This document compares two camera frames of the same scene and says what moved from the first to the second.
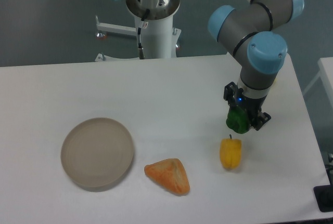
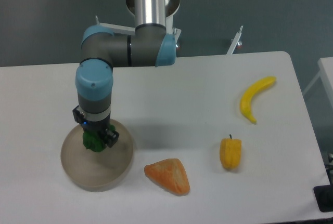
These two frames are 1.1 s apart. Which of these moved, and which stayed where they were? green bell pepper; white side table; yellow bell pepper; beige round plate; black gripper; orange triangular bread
Moved: black gripper; green bell pepper
Stayed: white side table; yellow bell pepper; beige round plate; orange triangular bread
